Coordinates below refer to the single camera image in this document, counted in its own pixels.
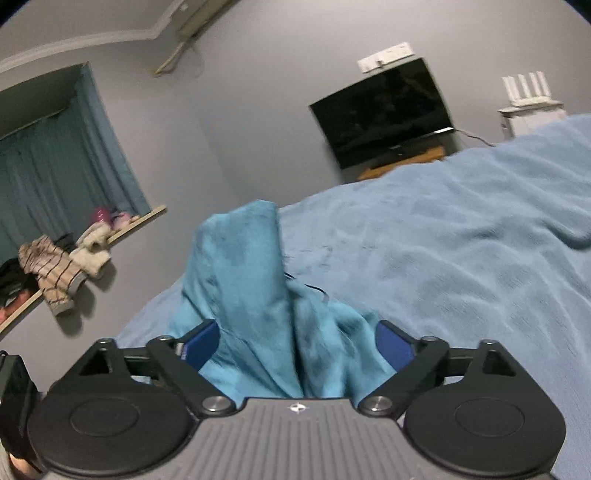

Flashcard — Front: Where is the white air conditioner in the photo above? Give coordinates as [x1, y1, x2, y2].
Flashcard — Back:
[178, 0, 241, 38]

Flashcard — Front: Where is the red item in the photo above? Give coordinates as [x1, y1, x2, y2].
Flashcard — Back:
[0, 295, 31, 326]

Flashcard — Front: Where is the wooden television stand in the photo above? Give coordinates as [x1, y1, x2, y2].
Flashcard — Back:
[357, 147, 446, 182]

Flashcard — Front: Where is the television cable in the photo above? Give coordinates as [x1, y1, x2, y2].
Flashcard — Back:
[455, 129, 497, 148]

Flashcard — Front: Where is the teal curtain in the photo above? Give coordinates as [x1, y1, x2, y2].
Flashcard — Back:
[0, 65, 151, 250]

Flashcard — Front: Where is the light blue blanket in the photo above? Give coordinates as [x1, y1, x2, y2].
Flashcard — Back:
[115, 113, 591, 480]

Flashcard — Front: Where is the teal shirt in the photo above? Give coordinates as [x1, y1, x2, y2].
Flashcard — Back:
[167, 199, 400, 400]

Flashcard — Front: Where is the wooden window sill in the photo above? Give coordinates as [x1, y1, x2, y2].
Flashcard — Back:
[0, 205, 167, 333]

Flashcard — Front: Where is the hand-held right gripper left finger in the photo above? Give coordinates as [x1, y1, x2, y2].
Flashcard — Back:
[69, 318, 234, 416]

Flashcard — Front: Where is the air conditioner pipe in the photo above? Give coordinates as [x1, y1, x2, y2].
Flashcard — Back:
[154, 37, 195, 77]

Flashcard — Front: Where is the striped beige garment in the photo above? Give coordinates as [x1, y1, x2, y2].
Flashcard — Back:
[18, 235, 88, 317]

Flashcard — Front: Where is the white power strip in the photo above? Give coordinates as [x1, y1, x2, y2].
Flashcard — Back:
[357, 42, 414, 73]

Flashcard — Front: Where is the cream fluffy garment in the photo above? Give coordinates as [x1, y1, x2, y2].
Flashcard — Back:
[74, 223, 112, 279]

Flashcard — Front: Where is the black television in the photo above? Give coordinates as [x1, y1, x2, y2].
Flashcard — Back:
[308, 57, 455, 171]

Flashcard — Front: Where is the white router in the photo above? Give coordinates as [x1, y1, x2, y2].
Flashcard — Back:
[501, 71, 548, 109]

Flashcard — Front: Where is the black bag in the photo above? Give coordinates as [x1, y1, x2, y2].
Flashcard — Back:
[0, 256, 40, 308]

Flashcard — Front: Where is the white cabinet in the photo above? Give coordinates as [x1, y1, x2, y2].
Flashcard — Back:
[497, 102, 566, 139]

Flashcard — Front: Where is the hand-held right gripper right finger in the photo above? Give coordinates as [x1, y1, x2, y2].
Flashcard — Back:
[358, 319, 525, 416]

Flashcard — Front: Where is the person's left hand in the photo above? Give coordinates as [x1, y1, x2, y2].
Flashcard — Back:
[8, 455, 43, 478]

